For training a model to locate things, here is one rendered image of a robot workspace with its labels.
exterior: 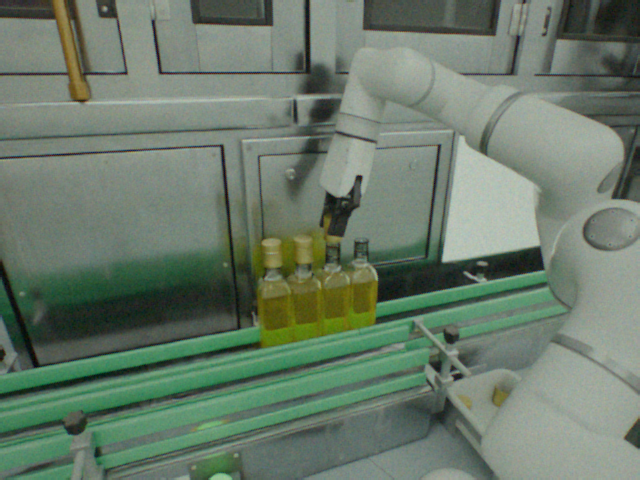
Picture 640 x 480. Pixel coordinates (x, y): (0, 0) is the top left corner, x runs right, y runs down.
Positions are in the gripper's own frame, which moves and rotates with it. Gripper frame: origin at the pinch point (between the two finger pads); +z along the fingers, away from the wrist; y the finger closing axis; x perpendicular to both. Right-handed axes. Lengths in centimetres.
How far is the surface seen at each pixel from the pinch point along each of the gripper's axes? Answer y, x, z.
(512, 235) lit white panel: -12, 58, 0
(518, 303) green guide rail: 4, 49, 12
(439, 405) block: 15.3, 25.1, 29.6
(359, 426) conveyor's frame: 15.2, 8.3, 33.2
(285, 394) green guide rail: 13.4, -6.9, 26.7
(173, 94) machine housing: -15.3, -28.9, -14.5
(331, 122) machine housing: -13.0, 0.3, -16.4
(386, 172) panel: -12.7, 15.5, -9.2
